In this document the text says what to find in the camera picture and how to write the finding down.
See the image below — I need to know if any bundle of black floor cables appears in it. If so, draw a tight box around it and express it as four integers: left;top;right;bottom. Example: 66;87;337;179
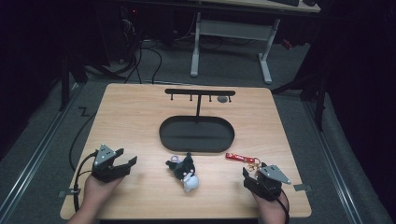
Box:
108;18;163;86

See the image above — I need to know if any black metal stand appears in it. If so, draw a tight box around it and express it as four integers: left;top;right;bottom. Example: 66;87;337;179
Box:
58;52;90;113
270;69;330;133

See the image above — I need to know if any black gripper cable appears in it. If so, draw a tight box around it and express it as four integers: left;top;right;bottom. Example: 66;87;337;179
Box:
72;151;98;213
273;186;291;224

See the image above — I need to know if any person's right hand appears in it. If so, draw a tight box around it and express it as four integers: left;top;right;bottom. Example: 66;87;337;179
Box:
251;189;290;224

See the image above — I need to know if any grey tape strip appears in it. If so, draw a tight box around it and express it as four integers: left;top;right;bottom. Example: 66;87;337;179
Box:
57;188;82;199
292;183;313;192

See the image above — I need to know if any black floor cable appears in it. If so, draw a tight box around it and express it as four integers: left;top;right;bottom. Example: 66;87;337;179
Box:
68;111;98;172

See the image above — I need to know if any person's left hand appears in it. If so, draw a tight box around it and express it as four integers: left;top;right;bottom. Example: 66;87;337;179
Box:
81;174;124;217

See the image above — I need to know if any black keyboard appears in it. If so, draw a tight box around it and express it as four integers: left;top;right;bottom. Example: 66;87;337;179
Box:
270;0;301;7

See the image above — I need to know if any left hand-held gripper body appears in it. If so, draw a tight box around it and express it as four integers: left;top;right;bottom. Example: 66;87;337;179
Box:
91;144;126;184

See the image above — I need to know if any metal floor rail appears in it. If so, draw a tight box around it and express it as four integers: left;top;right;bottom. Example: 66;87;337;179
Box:
302;99;364;224
0;83;80;217

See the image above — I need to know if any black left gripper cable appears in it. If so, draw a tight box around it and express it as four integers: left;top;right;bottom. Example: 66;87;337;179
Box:
72;151;98;213

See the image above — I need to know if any black key rack with tray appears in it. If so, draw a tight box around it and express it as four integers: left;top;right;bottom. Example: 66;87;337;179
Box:
159;88;236;154

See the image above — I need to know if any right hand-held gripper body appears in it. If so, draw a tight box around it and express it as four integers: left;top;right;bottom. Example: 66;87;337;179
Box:
247;163;292;202

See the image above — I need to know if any black computer tower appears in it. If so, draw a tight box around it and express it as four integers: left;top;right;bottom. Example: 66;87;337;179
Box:
120;5;143;41

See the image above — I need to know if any red strap keychain gold ring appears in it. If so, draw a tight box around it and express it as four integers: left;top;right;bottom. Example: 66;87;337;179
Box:
224;151;262;173

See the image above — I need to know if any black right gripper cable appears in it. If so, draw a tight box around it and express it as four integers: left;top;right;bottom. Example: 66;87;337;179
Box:
273;186;291;224

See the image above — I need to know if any white frame wooden desk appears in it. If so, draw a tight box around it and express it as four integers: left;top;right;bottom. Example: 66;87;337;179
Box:
190;0;321;86

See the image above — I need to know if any black and white plush keychain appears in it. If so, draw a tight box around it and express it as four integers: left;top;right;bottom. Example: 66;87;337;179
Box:
165;151;200;193

